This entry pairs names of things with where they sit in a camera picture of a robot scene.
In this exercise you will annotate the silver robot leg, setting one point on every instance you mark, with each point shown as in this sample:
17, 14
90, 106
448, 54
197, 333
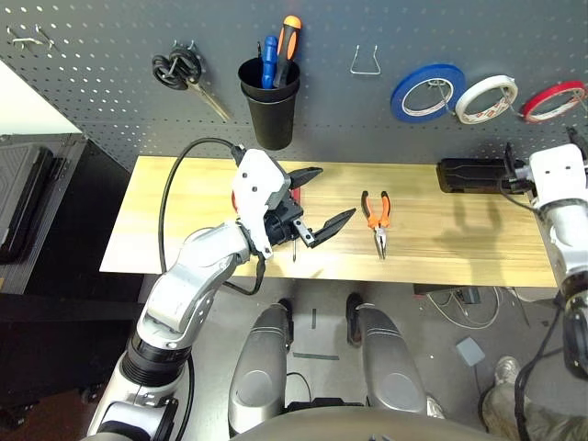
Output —
390, 363
262, 358

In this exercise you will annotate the grey foot pedal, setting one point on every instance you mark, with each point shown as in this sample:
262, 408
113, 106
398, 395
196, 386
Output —
470, 351

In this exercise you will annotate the grey perforated pegboard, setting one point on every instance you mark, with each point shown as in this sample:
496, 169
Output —
331, 119

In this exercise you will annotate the orange and black screwdriver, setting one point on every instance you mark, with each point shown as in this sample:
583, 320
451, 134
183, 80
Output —
287, 46

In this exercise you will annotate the silver right robot leg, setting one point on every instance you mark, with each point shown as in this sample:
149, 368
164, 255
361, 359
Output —
390, 363

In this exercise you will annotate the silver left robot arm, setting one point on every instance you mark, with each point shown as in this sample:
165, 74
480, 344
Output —
197, 275

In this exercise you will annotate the silver tape hook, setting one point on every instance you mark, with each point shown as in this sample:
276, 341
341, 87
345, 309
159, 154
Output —
576, 96
505, 95
443, 94

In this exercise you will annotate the black cabinet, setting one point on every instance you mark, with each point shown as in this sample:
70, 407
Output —
69, 294

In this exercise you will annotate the silver left robot leg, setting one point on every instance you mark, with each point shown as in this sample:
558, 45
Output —
262, 358

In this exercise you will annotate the white tape roll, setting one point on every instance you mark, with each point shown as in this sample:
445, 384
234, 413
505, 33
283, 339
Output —
464, 108

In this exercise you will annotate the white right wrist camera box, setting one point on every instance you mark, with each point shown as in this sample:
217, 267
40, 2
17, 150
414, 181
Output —
558, 172

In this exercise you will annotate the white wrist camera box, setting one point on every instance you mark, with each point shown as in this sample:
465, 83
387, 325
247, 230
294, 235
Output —
558, 172
255, 184

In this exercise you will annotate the orange and black pliers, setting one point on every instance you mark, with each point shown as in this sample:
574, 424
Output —
377, 220

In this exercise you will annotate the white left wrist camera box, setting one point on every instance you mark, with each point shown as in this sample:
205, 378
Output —
255, 184

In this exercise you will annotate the black plastic cup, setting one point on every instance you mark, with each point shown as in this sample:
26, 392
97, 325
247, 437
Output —
271, 115

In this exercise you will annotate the black plastic case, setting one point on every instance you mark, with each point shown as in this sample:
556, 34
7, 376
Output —
473, 175

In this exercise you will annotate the red tape roll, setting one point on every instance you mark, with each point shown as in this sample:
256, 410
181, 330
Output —
533, 110

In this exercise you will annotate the blue tape roll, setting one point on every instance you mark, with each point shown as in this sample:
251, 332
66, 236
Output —
399, 98

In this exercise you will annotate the black ribbed tool case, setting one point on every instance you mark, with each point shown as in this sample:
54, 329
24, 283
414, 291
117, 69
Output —
23, 193

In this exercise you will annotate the khaki trouser leg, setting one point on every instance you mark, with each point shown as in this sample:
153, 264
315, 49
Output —
500, 409

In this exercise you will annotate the small black electronic box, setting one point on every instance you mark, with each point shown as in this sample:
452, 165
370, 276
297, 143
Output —
469, 295

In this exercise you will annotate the grey robot torso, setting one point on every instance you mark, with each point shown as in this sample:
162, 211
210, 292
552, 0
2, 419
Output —
358, 427

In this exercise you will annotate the silver scissors hook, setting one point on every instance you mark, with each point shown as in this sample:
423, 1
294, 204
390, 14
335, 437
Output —
177, 45

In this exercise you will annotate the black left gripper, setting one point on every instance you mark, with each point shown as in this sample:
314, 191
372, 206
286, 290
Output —
282, 220

